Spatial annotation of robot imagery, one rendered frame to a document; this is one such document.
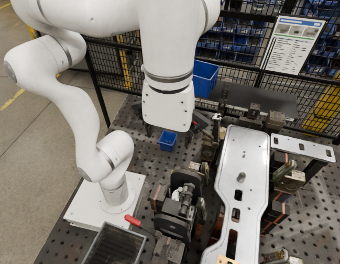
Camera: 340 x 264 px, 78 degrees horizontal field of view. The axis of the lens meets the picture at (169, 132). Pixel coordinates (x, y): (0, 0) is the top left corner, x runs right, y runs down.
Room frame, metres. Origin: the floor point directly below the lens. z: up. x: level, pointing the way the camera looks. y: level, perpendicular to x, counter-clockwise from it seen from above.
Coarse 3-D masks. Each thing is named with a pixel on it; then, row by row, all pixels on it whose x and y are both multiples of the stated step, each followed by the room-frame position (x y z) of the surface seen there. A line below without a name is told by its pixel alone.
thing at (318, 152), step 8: (272, 136) 0.70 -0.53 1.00; (280, 136) 0.70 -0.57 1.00; (272, 144) 0.65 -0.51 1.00; (280, 144) 0.65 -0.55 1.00; (288, 144) 0.65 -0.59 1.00; (296, 144) 0.65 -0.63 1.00; (304, 144) 0.65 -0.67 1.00; (312, 144) 0.65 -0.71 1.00; (320, 144) 0.65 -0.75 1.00; (288, 152) 0.61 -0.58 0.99; (296, 152) 0.60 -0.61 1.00; (304, 152) 0.60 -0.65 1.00; (312, 152) 0.60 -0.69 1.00; (320, 152) 0.60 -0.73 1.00; (320, 160) 0.56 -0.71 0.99; (328, 160) 0.55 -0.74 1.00
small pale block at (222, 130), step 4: (220, 128) 0.70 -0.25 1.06; (224, 128) 0.70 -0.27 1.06; (220, 132) 0.68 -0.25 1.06; (224, 132) 0.67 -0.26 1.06; (220, 140) 0.68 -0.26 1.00; (220, 144) 0.67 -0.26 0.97; (216, 148) 0.68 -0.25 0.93; (216, 152) 0.68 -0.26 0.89; (216, 156) 0.68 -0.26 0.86; (212, 164) 0.68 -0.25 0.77; (212, 168) 0.68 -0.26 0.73
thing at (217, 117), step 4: (216, 116) 0.63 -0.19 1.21; (224, 116) 0.62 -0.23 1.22; (216, 120) 0.61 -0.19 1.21; (220, 120) 0.61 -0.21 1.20; (224, 120) 0.60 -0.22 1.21; (216, 124) 0.61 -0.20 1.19; (216, 128) 0.61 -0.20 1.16; (216, 132) 0.61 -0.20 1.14; (216, 136) 0.60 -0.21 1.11; (216, 140) 0.60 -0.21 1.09
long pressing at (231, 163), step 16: (240, 128) 0.76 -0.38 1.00; (224, 144) 0.65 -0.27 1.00; (240, 144) 0.65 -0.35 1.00; (256, 144) 0.65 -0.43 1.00; (224, 160) 0.55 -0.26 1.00; (240, 160) 0.55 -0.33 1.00; (256, 160) 0.55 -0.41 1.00; (224, 176) 0.47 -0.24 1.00; (256, 176) 0.47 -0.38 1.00; (224, 192) 0.39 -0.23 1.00; (256, 192) 0.39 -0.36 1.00; (224, 208) 0.33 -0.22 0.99; (240, 208) 0.32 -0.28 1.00; (256, 208) 0.32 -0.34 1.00; (224, 224) 0.26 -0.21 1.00; (240, 224) 0.27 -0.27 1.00; (256, 224) 0.27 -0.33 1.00; (224, 240) 0.21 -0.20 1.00; (240, 240) 0.21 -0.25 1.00; (256, 240) 0.21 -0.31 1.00; (208, 256) 0.16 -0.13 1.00; (224, 256) 0.16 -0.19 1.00; (240, 256) 0.16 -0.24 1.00; (256, 256) 0.16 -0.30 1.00
